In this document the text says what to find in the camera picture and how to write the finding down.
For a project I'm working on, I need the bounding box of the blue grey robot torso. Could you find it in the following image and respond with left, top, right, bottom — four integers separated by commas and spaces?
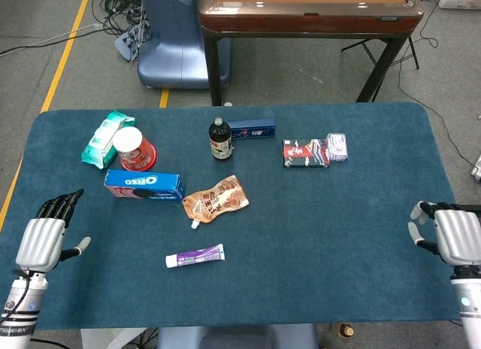
156, 323, 320, 349

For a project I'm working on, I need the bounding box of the purple white toothpaste tube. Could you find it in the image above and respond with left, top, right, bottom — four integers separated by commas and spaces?
165, 243, 226, 269

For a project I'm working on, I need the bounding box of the blue Oreo cookie box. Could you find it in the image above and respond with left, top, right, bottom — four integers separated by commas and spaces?
104, 168, 186, 202

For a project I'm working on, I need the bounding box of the red instant noodle cup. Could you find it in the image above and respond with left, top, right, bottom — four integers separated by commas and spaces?
112, 126, 157, 171

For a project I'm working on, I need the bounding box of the blue felt table cover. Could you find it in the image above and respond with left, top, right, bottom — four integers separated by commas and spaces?
0, 102, 469, 331

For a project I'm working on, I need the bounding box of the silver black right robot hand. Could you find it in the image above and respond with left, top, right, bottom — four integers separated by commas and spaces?
408, 200, 481, 269

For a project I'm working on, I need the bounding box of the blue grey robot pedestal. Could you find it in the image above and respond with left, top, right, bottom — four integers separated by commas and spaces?
137, 0, 232, 90

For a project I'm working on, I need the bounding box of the black red flat box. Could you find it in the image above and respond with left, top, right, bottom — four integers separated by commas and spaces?
282, 138, 332, 169

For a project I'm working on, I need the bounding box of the long dark blue box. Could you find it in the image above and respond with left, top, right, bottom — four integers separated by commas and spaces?
227, 118, 277, 141

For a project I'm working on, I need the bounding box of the brown tea bottle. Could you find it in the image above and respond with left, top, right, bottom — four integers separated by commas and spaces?
208, 117, 233, 162

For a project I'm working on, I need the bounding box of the tangle of floor cables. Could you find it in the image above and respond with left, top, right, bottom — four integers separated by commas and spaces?
92, 0, 153, 45

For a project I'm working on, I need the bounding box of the green wet wipes pack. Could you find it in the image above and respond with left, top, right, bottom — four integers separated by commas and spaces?
80, 110, 136, 170

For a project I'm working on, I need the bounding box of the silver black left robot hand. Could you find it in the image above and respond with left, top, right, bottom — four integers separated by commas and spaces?
14, 188, 92, 273

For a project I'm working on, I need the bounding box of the brown mahjong table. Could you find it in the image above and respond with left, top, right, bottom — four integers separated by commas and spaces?
198, 0, 425, 106

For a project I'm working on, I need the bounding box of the grey power strip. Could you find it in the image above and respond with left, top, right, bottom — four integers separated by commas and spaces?
113, 25, 153, 62

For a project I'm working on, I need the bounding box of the orange spout pouch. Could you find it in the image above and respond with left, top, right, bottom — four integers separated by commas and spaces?
182, 174, 250, 230

